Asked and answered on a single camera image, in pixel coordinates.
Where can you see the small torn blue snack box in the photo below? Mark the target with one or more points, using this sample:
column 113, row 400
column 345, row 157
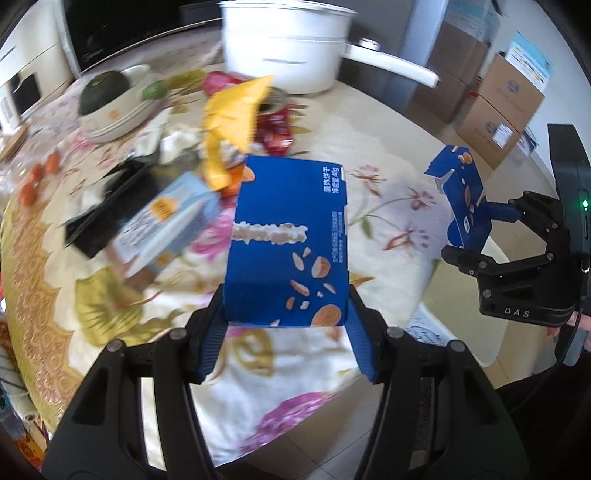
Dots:
column 461, row 194

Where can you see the person's right forearm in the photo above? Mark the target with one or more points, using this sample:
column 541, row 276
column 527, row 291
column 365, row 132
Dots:
column 545, row 383

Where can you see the green lime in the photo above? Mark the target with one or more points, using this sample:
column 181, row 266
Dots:
column 153, row 90

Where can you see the large blue snack box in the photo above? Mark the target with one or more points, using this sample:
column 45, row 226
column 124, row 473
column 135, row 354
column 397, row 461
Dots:
column 277, row 277

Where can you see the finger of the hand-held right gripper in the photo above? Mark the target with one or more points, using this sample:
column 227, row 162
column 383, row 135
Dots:
column 471, row 265
column 526, row 207

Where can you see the red snack packet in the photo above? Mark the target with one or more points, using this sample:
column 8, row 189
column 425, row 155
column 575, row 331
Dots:
column 274, row 136

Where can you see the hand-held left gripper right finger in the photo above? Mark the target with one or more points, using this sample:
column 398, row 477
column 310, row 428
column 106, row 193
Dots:
column 362, row 341

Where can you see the brown cardboard box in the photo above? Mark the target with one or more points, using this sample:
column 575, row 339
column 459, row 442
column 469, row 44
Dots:
column 471, row 18
column 448, row 78

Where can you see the black tray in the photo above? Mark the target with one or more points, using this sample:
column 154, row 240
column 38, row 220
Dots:
column 92, row 221

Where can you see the white microwave oven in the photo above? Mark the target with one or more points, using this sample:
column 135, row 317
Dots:
column 138, row 27

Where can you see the light blue carton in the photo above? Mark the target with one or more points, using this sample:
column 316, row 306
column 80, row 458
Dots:
column 157, row 221

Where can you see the cardboard boxes stack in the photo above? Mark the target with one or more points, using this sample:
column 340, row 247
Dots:
column 503, row 110

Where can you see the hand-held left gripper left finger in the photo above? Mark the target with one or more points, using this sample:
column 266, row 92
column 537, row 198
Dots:
column 214, row 337

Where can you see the pink red wrapper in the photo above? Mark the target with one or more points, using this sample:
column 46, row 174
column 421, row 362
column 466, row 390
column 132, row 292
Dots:
column 219, row 82

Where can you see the grey refrigerator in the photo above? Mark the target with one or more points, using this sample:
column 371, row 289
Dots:
column 392, row 27

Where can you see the white oval dish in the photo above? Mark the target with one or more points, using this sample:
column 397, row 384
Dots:
column 120, row 117

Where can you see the small tangerine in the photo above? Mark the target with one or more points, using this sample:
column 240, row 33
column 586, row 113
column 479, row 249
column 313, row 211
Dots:
column 53, row 161
column 28, row 194
column 36, row 174

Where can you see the red soda can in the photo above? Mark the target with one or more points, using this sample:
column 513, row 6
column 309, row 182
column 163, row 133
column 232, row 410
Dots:
column 277, row 99

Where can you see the crumpled white tissue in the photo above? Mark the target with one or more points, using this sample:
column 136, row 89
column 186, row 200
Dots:
column 180, row 141

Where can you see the white electric pot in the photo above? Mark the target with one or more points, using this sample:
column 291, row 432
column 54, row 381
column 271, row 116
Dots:
column 277, row 46

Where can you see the dark green squash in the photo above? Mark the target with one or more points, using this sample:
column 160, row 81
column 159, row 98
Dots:
column 104, row 90

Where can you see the white countertop appliance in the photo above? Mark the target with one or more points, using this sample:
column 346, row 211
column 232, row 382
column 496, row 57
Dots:
column 41, row 64

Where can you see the glass jar with wooden lid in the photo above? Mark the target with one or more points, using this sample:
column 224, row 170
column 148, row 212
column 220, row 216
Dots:
column 14, row 175

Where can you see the yellow snack bag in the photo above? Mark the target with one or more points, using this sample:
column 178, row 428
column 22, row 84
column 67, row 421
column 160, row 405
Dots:
column 231, row 120

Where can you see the floral tablecloth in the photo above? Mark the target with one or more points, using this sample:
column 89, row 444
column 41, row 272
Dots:
column 392, row 138

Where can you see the person's right hand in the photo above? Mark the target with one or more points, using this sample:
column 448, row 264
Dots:
column 587, row 327

